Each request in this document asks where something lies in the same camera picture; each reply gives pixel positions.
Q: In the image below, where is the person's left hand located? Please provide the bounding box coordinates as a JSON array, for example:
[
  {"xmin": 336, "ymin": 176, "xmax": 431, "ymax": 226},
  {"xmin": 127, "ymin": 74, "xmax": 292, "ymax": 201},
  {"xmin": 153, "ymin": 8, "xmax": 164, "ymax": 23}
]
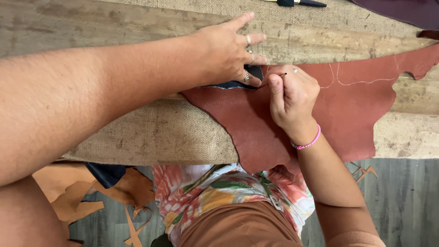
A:
[{"xmin": 196, "ymin": 12, "xmax": 268, "ymax": 88}]

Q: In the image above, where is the person's right hand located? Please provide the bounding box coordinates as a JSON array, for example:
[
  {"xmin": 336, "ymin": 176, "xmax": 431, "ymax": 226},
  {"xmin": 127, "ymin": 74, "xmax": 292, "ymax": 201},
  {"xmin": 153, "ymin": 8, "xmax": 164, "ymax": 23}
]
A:
[{"xmin": 263, "ymin": 64, "xmax": 321, "ymax": 141}]

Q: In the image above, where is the thin silver marking pen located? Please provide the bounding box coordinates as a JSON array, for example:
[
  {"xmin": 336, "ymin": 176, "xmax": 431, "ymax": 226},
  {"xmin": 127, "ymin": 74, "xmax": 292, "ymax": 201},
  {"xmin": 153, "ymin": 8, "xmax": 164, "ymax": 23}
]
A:
[{"xmin": 261, "ymin": 72, "xmax": 288, "ymax": 87}]

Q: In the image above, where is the dark blue leather pattern piece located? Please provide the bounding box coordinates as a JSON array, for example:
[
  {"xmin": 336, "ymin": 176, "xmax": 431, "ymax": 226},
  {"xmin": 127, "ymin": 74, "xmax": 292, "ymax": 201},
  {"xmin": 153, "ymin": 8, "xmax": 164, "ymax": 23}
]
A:
[{"xmin": 199, "ymin": 65, "xmax": 265, "ymax": 91}]

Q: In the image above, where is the red-brown leather hide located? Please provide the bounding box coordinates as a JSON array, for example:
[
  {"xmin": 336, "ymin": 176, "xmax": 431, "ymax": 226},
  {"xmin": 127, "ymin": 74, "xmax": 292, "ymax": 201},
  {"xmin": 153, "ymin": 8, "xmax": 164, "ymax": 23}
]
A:
[{"xmin": 182, "ymin": 44, "xmax": 439, "ymax": 175}]

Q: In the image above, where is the small zigzag tan leather scrap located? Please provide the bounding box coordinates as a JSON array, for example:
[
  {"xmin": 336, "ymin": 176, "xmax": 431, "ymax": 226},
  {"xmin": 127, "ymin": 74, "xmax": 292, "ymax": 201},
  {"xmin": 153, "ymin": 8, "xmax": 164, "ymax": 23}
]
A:
[{"xmin": 351, "ymin": 165, "xmax": 378, "ymax": 183}]

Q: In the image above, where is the burlap cloth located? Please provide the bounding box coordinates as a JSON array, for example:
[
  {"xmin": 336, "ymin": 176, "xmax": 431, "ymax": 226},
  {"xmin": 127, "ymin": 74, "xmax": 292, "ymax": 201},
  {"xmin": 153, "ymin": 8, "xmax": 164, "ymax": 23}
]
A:
[{"xmin": 62, "ymin": 0, "xmax": 439, "ymax": 166}]

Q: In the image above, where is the worn wooden work board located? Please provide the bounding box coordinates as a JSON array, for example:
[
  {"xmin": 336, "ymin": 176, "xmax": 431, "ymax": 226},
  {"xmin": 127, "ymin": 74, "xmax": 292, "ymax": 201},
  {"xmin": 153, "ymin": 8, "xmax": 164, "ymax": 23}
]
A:
[{"xmin": 0, "ymin": 0, "xmax": 439, "ymax": 115}]

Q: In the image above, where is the floral print garment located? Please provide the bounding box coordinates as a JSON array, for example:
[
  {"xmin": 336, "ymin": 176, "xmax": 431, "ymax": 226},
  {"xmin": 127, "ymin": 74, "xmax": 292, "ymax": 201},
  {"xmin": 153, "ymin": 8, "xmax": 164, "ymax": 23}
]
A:
[{"xmin": 152, "ymin": 163, "xmax": 316, "ymax": 246}]

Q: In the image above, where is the purple leather piece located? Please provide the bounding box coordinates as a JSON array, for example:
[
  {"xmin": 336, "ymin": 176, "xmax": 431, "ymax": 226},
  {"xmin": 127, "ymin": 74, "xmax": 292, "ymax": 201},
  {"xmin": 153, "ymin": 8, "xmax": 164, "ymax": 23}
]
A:
[{"xmin": 350, "ymin": 0, "xmax": 439, "ymax": 31}]

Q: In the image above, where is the brown top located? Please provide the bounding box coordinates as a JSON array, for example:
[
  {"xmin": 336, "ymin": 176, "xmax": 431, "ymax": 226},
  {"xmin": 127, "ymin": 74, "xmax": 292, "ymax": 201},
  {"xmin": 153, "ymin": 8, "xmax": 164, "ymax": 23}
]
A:
[{"xmin": 178, "ymin": 201, "xmax": 387, "ymax": 247}]

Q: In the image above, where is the orange-brown leather scrap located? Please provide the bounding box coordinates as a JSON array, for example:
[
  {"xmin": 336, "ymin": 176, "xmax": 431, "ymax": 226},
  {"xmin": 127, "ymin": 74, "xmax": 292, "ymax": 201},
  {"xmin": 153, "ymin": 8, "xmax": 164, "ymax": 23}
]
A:
[{"xmin": 92, "ymin": 167, "xmax": 156, "ymax": 210}]

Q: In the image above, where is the navy leather scrap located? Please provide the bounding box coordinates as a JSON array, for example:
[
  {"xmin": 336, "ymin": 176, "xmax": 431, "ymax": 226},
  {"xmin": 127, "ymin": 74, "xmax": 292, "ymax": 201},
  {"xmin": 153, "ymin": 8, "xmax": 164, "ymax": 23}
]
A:
[{"xmin": 84, "ymin": 163, "xmax": 134, "ymax": 189}]

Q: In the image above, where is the thin tan leather strip scrap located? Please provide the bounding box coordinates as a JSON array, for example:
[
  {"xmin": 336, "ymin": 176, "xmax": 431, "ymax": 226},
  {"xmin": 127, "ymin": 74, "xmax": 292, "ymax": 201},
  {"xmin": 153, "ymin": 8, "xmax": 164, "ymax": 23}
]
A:
[{"xmin": 123, "ymin": 205, "xmax": 153, "ymax": 247}]

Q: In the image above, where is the light tan leather scrap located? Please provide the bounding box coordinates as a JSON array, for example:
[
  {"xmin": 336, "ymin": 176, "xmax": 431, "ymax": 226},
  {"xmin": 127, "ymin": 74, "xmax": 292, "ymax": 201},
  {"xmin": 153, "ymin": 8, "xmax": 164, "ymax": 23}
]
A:
[{"xmin": 32, "ymin": 163, "xmax": 105, "ymax": 224}]

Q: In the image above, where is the pink bead bracelet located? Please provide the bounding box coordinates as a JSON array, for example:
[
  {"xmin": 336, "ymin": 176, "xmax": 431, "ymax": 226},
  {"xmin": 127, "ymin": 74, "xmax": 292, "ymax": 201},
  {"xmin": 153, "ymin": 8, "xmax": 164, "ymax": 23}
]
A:
[{"xmin": 290, "ymin": 124, "xmax": 321, "ymax": 150}]

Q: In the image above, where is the dark blue handled tool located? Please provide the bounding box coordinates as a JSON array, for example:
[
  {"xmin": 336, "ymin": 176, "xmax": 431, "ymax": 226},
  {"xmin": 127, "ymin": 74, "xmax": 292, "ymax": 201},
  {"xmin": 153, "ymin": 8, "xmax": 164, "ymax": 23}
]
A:
[{"xmin": 262, "ymin": 0, "xmax": 327, "ymax": 8}]

